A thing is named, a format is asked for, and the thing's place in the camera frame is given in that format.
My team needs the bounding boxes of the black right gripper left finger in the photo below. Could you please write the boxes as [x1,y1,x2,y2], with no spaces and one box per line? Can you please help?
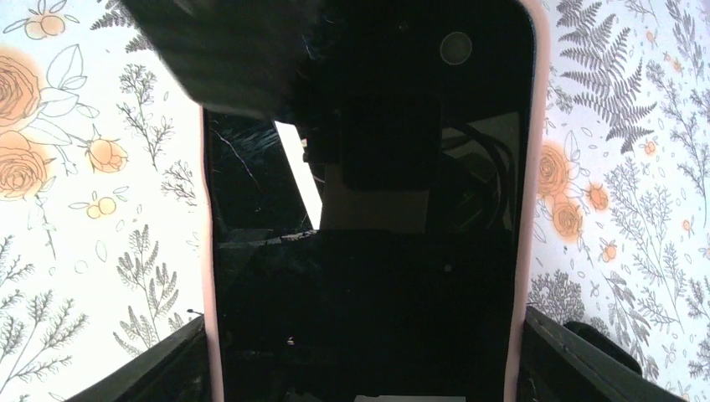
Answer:
[68,317,211,402]

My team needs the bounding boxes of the phone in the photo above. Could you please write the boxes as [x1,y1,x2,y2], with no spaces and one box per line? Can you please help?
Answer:
[214,1,548,401]

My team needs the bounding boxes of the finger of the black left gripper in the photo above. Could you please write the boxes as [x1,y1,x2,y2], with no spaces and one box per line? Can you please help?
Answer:
[123,0,325,119]

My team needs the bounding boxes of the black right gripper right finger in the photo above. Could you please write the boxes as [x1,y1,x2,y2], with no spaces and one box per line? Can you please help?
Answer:
[516,307,682,401]

